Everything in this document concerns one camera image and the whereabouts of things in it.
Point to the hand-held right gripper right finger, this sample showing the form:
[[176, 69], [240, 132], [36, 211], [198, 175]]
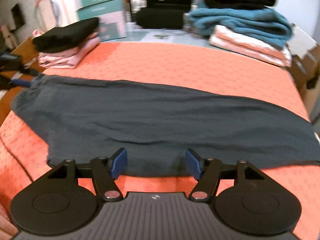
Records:
[[193, 163]]

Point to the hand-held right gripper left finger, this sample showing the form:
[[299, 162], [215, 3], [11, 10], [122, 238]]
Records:
[[119, 163]]

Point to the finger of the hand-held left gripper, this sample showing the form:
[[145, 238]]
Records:
[[22, 83], [31, 72]]

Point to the dark grey pants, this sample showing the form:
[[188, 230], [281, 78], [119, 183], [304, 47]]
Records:
[[160, 120]]

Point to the pink folded garment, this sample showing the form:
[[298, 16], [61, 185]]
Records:
[[62, 60]]

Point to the black folded garment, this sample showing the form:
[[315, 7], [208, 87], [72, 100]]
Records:
[[160, 17], [65, 35]]

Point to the pastel hula hoop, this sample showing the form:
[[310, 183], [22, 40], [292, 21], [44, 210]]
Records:
[[53, 2]]

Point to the orange patterned mat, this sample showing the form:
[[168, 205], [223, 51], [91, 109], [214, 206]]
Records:
[[175, 65]]

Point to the white quilted folded garment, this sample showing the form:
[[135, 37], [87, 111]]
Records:
[[245, 45]]

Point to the teal knit sweater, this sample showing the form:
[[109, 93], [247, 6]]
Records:
[[240, 20]]

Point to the black knit sweater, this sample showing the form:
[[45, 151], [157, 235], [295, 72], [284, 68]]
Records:
[[237, 1]]

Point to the black wall television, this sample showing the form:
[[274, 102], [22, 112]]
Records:
[[17, 16]]

